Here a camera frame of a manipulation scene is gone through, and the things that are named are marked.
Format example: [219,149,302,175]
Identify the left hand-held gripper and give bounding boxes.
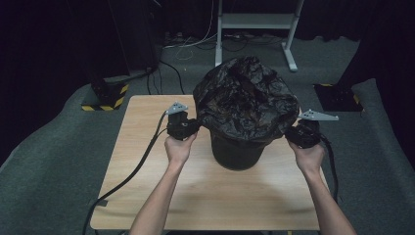
[164,101,201,142]

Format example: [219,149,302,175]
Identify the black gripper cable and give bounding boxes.
[320,134,341,203]
[81,110,169,235]

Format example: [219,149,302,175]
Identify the black floor plate yellow marks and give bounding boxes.
[312,82,365,114]

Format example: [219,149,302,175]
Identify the black mesh trash can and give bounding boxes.
[209,129,266,171]

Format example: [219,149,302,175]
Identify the person's right hand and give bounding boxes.
[286,138,327,176]

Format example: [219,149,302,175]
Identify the white metal stand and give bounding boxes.
[213,0,306,73]

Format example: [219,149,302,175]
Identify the white floor cable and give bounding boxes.
[161,0,219,62]

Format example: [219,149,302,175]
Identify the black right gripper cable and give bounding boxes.
[320,134,341,203]

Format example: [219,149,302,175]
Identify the black floor cable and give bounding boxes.
[146,59,186,96]

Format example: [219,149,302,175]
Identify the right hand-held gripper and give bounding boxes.
[285,109,340,150]

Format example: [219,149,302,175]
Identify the person's left hand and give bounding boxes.
[163,131,199,168]

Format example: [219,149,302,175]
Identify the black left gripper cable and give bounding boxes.
[81,110,169,235]

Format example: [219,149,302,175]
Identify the black plastic garbage bag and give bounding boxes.
[192,55,300,143]

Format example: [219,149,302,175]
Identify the yellow-black striped stand base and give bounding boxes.
[80,81,130,113]

